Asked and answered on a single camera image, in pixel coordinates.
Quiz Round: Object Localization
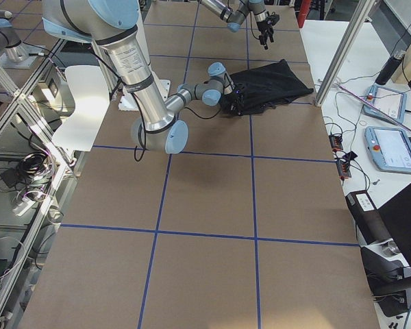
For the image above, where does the black graphic t-shirt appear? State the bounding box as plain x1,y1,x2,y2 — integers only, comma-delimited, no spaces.
219,60,314,116

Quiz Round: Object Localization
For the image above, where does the brown paper table cover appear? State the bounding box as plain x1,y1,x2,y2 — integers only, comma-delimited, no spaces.
18,3,381,329

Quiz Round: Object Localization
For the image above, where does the metal reacher grabber tool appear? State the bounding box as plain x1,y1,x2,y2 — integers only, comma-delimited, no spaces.
335,84,411,143

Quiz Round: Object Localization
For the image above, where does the aluminium frame post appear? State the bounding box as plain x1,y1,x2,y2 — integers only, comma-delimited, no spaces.
314,0,379,107

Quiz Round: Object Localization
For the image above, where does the orange black connector hub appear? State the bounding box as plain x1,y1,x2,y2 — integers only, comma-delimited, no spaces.
329,134,343,152

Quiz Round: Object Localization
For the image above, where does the black monitor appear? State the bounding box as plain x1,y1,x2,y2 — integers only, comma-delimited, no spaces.
379,183,411,266

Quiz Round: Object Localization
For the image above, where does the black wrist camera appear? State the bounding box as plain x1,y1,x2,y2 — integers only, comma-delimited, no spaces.
266,12,280,26

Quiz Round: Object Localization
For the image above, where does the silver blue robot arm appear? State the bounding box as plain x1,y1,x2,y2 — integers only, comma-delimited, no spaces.
198,0,279,49
42,1,242,154

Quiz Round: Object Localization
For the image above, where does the blue teach pendant tablet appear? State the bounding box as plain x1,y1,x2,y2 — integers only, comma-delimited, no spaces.
364,127,411,174

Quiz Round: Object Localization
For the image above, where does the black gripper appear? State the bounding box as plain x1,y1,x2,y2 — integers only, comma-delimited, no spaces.
256,20,274,45
225,88,245,116

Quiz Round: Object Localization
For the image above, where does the dark grey equipment box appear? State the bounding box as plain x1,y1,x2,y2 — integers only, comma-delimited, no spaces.
345,190,392,244

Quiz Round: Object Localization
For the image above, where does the dark green water bottle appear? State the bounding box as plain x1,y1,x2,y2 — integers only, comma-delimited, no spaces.
375,49,406,86

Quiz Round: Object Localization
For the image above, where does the red cylinder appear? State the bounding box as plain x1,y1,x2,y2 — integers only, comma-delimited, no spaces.
297,0,312,28

